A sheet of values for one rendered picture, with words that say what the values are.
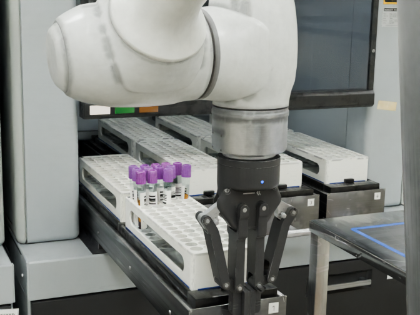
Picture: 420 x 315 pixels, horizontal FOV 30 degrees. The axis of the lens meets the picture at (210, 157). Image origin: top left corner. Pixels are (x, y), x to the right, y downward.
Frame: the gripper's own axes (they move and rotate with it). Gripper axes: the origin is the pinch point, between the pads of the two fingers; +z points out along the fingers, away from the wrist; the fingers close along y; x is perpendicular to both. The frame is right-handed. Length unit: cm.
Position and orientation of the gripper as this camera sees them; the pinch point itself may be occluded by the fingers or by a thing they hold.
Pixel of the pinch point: (244, 313)
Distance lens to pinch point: 99.3
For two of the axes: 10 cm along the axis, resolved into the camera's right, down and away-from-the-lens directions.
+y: -9.2, 0.6, -3.8
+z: -0.2, 9.8, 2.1
